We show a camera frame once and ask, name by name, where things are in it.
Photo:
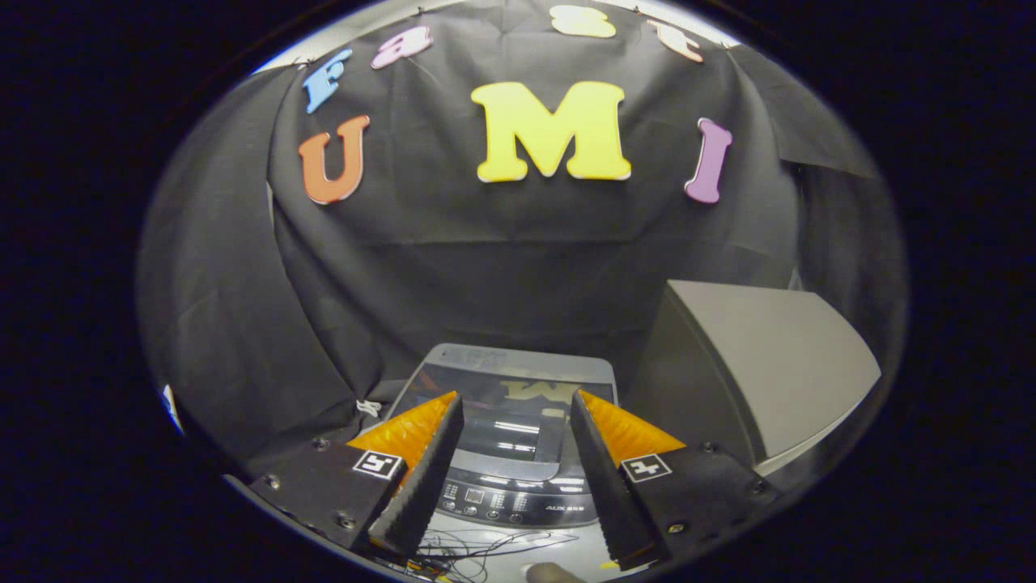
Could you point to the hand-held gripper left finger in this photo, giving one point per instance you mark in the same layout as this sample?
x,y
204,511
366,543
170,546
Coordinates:
x,y
421,486

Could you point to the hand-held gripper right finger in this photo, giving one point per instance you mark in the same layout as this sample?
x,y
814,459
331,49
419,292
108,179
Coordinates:
x,y
600,486

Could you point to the grey washing machine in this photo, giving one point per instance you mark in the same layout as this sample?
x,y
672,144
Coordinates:
x,y
518,506

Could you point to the dark washing machine lid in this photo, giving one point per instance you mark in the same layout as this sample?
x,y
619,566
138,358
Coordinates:
x,y
518,429

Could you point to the beige cabinet with dark top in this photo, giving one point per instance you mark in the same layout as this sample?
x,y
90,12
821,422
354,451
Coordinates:
x,y
769,356

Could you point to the black backdrop cloth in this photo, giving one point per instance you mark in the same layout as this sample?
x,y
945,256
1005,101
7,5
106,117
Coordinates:
x,y
526,243

